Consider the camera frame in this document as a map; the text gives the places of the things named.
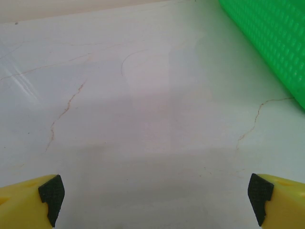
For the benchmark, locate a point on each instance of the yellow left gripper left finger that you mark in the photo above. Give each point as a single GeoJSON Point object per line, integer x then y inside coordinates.
{"type": "Point", "coordinates": [21, 202]}

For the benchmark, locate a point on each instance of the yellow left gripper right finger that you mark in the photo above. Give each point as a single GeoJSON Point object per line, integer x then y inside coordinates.
{"type": "Point", "coordinates": [283, 202]}

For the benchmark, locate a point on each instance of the green plastic basket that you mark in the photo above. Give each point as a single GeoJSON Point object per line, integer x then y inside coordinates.
{"type": "Point", "coordinates": [274, 35]}

